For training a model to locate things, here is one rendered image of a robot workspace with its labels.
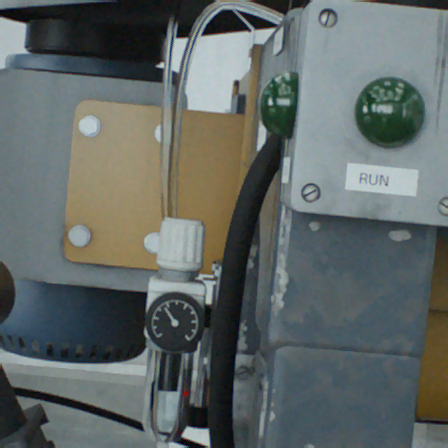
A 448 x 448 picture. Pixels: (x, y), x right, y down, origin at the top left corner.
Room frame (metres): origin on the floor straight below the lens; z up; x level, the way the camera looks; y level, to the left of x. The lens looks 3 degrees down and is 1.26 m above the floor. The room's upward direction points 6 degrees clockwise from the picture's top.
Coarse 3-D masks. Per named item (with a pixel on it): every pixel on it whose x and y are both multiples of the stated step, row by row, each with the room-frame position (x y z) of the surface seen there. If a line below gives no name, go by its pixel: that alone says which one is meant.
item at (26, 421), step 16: (0, 368) 0.71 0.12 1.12; (0, 384) 0.70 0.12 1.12; (0, 400) 0.70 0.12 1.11; (16, 400) 0.71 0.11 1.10; (0, 416) 0.69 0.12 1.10; (16, 416) 0.70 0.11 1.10; (32, 416) 0.73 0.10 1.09; (0, 432) 0.69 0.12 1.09; (16, 432) 0.69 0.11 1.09; (32, 432) 0.70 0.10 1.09
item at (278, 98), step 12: (288, 72) 0.52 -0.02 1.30; (276, 84) 0.51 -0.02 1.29; (288, 84) 0.51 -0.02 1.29; (264, 96) 0.52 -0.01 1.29; (276, 96) 0.51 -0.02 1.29; (288, 96) 0.51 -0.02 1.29; (264, 108) 0.52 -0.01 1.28; (276, 108) 0.51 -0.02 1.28; (288, 108) 0.51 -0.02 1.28; (264, 120) 0.52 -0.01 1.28; (276, 120) 0.51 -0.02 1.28; (288, 120) 0.51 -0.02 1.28; (276, 132) 0.52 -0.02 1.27; (288, 132) 0.52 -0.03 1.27
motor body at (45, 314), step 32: (32, 64) 0.97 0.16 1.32; (64, 64) 0.96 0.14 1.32; (96, 64) 0.96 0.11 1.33; (128, 64) 0.97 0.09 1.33; (32, 288) 0.96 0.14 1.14; (64, 288) 0.96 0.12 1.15; (96, 288) 0.96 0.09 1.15; (32, 320) 0.96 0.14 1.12; (64, 320) 0.96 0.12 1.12; (96, 320) 0.97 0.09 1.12; (128, 320) 0.98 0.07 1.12; (32, 352) 0.97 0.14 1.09; (64, 352) 0.97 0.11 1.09; (96, 352) 0.97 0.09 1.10; (128, 352) 0.99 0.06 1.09
